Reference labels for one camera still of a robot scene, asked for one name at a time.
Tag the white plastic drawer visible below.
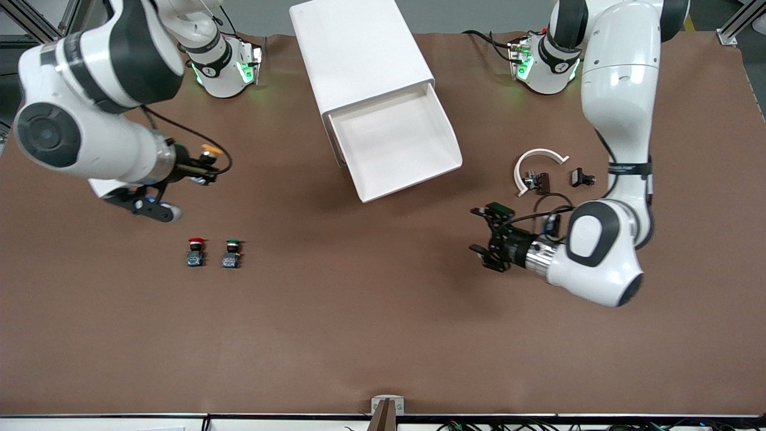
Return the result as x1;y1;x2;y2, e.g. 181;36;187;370
326;83;463;204

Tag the white drawer cabinet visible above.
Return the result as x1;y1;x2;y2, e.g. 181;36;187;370
289;0;436;169

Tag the small brown electrical component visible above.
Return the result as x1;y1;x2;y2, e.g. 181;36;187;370
524;171;551;196

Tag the white curved plastic piece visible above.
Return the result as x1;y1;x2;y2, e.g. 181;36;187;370
515;148;570;198

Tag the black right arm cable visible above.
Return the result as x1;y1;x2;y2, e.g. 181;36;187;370
141;105;233;178

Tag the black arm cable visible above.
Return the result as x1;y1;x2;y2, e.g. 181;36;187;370
531;192;576;240
141;105;233;178

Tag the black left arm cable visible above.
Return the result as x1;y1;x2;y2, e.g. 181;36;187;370
531;192;576;240

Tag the black base cable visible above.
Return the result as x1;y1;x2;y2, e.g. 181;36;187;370
461;29;522;63

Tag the grey metal edge bracket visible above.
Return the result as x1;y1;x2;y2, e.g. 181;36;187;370
371;395;405;415

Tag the brown post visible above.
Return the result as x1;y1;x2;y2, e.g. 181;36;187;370
367;400;399;431

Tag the aluminium frame profile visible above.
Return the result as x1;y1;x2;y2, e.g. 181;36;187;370
0;0;96;48
717;0;766;46

